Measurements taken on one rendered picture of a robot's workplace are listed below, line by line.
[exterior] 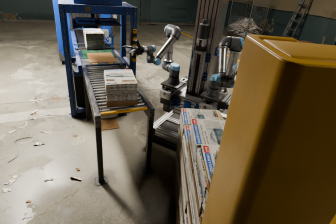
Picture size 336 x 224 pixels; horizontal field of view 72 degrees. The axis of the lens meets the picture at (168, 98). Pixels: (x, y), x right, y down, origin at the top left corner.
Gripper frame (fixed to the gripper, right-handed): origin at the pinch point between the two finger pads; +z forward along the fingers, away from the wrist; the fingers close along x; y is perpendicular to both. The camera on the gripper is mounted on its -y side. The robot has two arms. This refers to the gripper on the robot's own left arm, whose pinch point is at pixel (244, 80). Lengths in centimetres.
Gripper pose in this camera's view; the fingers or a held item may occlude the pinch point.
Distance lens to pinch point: 196.1
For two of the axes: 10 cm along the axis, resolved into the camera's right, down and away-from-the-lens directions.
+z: -0.7, 4.5, -8.9
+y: 0.5, 9.0, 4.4
